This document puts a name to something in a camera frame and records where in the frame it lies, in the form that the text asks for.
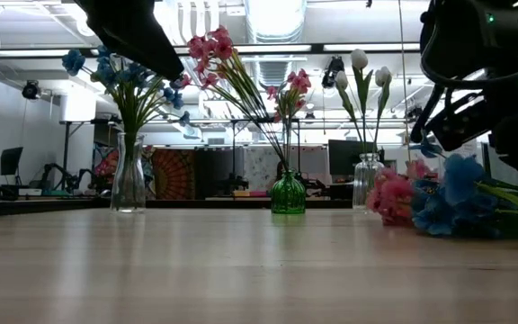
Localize black looped cable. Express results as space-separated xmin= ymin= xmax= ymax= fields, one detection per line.
xmin=409 ymin=26 xmax=518 ymax=144

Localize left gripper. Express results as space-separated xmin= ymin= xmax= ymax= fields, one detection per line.
xmin=74 ymin=0 xmax=187 ymax=81

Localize tall clear glass vase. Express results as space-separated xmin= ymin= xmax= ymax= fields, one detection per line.
xmin=109 ymin=132 xmax=147 ymax=214

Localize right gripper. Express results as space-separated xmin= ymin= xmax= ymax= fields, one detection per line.
xmin=428 ymin=87 xmax=518 ymax=190

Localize green ribbed glass vase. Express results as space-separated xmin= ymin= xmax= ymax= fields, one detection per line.
xmin=270 ymin=166 xmax=308 ymax=215

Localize white ceiling pipes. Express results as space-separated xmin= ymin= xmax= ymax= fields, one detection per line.
xmin=153 ymin=0 xmax=245 ymax=121

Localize silver ceiling air duct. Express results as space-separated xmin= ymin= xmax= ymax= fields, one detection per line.
xmin=243 ymin=0 xmax=308 ymax=92

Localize black beam with light strips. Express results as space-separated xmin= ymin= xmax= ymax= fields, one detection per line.
xmin=0 ymin=41 xmax=422 ymax=59

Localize black aluminium table frame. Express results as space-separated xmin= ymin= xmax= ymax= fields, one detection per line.
xmin=0 ymin=197 xmax=368 ymax=220

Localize black background rig frame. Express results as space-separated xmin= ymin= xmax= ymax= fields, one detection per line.
xmin=58 ymin=117 xmax=303 ymax=199

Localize orange mandala tapestry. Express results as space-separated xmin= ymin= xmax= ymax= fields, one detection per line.
xmin=150 ymin=148 xmax=197 ymax=201

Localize wide black monitor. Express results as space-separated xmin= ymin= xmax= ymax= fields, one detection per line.
xmin=327 ymin=139 xmax=380 ymax=176

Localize clear ribbed glass vase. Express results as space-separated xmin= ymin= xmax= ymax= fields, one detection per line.
xmin=352 ymin=151 xmax=389 ymax=211

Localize white artificial tulip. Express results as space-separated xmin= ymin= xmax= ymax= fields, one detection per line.
xmin=350 ymin=48 xmax=371 ymax=157
xmin=334 ymin=69 xmax=371 ymax=157
xmin=369 ymin=65 xmax=394 ymax=157

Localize thin hanging cable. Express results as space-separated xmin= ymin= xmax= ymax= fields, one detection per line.
xmin=396 ymin=0 xmax=412 ymax=152

